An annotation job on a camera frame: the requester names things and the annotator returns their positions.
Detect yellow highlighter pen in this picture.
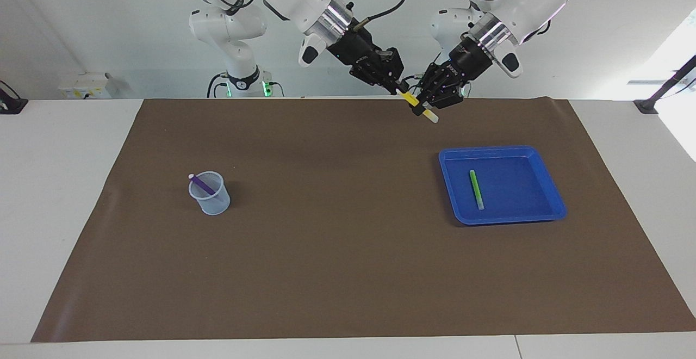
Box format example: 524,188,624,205
396,89,439,125

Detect green highlighter pen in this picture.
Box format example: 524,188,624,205
469,170,485,211

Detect purple highlighter pen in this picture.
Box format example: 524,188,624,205
188,174,217,196

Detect blue plastic tray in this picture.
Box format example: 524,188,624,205
438,146,568,226

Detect brown table mat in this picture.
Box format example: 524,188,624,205
31,97,696,343

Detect black stand with pole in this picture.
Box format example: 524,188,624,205
633,54,696,115

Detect blue mesh pen cup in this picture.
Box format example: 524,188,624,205
188,171,231,216

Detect black table clamp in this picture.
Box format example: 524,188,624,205
0,80,29,115

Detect black left base cable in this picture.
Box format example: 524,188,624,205
401,49,442,96

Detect black base cable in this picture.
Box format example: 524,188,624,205
401,49,442,96
207,73,229,98

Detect black right base cable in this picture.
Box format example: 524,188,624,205
207,73,229,98

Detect white wall socket box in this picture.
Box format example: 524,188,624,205
57,72,113,100

